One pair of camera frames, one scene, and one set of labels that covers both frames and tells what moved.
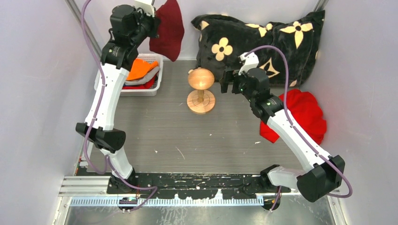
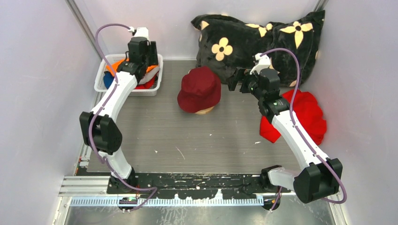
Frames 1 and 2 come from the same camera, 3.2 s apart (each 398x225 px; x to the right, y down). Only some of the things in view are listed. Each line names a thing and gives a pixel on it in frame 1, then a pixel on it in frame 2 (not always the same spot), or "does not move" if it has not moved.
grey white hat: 143,79 does not move
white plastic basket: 158,57 does not move
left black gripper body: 147,27 to 147,57
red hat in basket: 146,85 does not move
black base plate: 193,185 does not move
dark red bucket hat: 170,29 to 200,90
